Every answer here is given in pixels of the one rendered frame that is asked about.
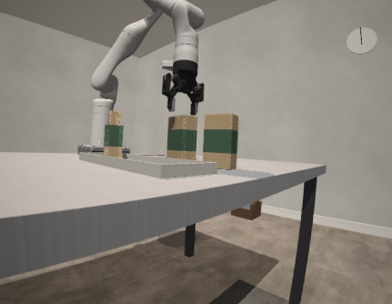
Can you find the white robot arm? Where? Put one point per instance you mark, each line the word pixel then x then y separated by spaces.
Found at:
pixel 127 43

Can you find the tan and green coffee pack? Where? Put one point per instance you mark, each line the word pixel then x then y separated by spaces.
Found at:
pixel 220 140
pixel 181 137
pixel 113 136

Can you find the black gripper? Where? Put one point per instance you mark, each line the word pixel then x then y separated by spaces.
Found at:
pixel 184 79

